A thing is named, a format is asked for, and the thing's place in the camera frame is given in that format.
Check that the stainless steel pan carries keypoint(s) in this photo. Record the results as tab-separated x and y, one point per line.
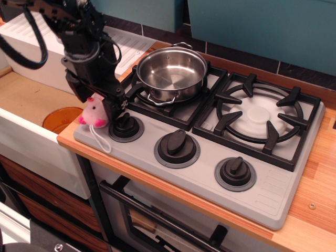
172	74

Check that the pink stuffed pig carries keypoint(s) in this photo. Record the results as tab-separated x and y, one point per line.
94	116

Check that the black left stove knob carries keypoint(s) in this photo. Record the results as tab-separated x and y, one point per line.
126	128

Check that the black right stove knob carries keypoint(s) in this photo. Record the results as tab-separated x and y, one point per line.
235	174

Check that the black middle stove knob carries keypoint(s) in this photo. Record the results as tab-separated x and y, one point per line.
177	150

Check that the black burner grate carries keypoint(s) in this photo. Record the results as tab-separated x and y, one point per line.
284	150
180	114

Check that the black right burner grate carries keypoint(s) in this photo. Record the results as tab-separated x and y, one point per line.
284	150

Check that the white toy sink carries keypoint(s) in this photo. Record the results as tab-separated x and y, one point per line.
27	97

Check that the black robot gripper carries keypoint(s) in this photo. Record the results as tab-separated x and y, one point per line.
87	74

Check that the black oven door handle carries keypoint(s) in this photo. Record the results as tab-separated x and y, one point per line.
116	190

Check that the toy oven door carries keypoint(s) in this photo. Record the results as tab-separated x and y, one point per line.
150	236

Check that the black left burner grate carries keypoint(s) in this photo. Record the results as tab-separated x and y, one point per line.
180	114

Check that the orange plastic bowl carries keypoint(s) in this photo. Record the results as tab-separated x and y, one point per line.
59	119

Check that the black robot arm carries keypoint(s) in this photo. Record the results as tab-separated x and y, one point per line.
89	52

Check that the wooden drawer cabinet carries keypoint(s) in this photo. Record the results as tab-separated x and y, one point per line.
62	212

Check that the grey toy stove top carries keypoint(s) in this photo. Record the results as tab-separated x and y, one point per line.
267	202

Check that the black stove knob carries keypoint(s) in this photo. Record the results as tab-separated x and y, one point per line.
235	174
177	150
126	128

